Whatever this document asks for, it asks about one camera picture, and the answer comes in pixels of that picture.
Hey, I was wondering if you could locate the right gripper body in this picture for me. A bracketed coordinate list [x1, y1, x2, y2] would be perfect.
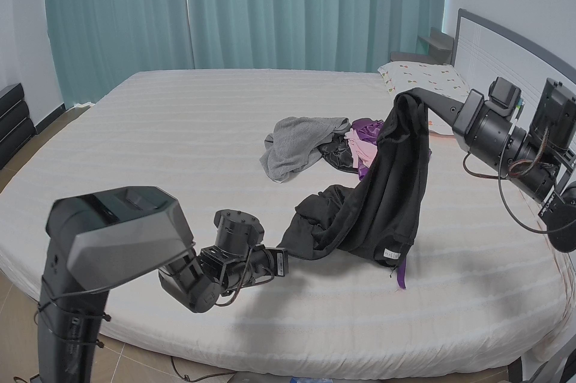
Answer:
[452, 90, 525, 168]

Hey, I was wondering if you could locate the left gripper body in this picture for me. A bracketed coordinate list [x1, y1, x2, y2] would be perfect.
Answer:
[247, 247, 289, 284]

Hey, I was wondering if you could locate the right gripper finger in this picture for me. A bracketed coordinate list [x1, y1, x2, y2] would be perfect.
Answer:
[412, 87, 465, 126]

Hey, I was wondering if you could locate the black T-shirt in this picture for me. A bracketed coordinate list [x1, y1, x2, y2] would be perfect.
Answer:
[281, 91, 434, 278]

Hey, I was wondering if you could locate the bed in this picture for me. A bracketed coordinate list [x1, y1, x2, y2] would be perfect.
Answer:
[0, 8, 576, 375]

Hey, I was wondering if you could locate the white printed pillow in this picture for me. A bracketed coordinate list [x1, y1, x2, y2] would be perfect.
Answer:
[377, 61, 471, 135]

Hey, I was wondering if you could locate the grey bedside table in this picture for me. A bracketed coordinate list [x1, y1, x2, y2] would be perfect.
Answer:
[389, 27, 455, 66]

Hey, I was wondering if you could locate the grey garment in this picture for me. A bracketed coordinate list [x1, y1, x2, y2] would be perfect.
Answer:
[259, 116, 351, 183]

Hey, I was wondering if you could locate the black chest of drawers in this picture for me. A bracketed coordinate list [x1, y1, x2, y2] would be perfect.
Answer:
[0, 83, 38, 170]

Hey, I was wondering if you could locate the black cable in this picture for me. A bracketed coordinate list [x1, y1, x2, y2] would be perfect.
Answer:
[497, 161, 561, 234]
[170, 355, 235, 379]
[38, 241, 199, 323]
[463, 149, 507, 180]

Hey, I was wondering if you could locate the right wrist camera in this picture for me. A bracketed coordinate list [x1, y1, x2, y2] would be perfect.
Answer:
[488, 77, 525, 119]

